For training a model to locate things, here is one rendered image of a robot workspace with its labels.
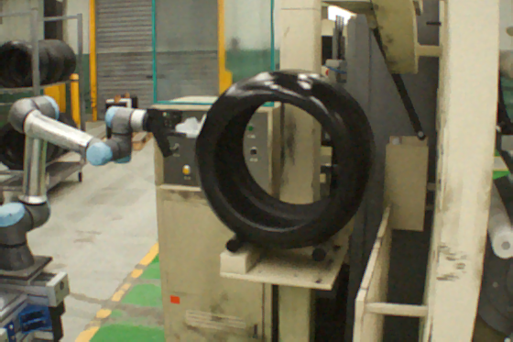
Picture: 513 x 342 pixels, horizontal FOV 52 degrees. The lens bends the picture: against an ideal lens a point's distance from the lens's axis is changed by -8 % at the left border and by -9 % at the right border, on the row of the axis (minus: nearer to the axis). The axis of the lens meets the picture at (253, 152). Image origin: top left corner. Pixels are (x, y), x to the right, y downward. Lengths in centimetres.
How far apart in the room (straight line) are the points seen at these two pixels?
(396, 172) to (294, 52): 55
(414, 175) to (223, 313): 117
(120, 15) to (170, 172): 930
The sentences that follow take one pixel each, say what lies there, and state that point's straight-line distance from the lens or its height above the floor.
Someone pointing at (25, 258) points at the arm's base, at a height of 76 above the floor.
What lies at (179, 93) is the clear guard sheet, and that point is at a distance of 250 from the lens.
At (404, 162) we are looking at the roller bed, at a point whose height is 114.
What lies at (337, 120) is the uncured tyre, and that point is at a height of 131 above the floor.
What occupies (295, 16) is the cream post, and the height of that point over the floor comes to 163.
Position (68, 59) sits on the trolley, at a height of 142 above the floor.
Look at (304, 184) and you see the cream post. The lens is 210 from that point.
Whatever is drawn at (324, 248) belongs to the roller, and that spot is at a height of 92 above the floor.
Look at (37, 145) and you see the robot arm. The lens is 222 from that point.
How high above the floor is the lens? 154
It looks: 11 degrees down
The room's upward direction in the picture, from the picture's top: straight up
